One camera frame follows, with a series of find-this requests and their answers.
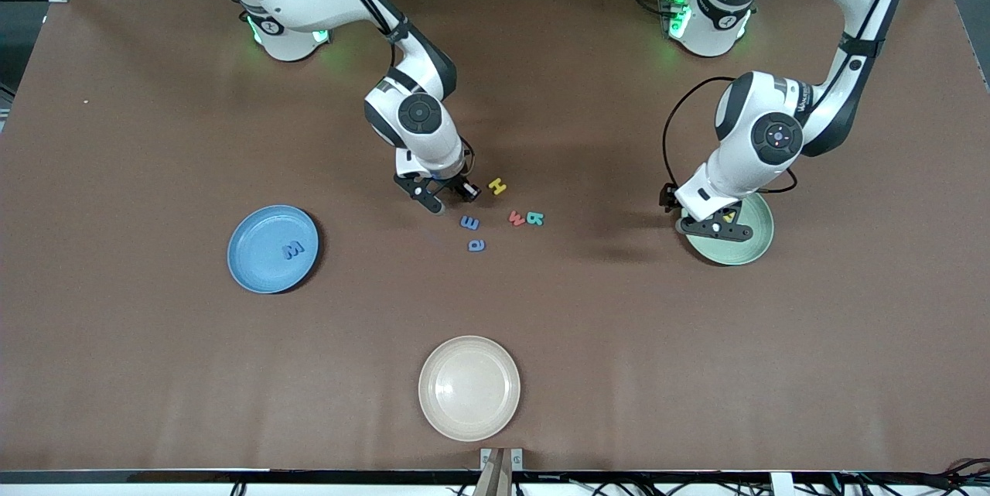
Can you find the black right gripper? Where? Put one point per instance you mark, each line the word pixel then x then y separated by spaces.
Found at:
pixel 456 182

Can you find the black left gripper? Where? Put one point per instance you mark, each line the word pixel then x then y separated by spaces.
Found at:
pixel 667 197

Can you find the blue foam letter e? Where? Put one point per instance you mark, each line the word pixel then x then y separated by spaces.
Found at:
pixel 469 222

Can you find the yellow foam letter H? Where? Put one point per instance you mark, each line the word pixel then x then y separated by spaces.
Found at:
pixel 496 186

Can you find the blue foam letter a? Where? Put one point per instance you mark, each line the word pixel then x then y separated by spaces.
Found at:
pixel 483 246

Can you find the blue foam letter W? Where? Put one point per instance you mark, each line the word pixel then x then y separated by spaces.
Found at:
pixel 292 251

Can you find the green plate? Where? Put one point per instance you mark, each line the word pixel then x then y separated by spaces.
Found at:
pixel 754 248

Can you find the blue plate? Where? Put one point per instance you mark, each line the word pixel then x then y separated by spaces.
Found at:
pixel 263 264

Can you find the beige plate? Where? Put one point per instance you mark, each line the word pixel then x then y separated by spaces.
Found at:
pixel 469 388

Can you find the red foam letter m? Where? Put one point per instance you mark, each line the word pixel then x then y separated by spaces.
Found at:
pixel 517 218

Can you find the teal foam letter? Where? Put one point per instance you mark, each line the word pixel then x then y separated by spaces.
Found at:
pixel 535 217

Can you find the brown table cover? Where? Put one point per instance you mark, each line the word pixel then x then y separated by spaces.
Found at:
pixel 155 372

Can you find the silver metal bracket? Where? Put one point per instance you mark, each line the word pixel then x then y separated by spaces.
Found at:
pixel 517 457

